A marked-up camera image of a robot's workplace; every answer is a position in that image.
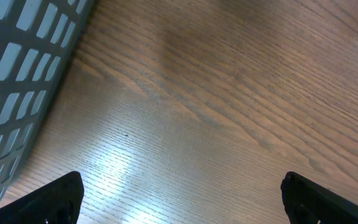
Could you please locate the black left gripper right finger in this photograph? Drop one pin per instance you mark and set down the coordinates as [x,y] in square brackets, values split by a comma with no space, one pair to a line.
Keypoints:
[307,202]

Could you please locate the grey plastic mesh basket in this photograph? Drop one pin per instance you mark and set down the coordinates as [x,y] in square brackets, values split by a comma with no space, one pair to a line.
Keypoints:
[37,38]

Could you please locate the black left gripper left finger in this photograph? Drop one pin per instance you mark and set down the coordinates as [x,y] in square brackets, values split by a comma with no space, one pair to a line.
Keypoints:
[58,202]

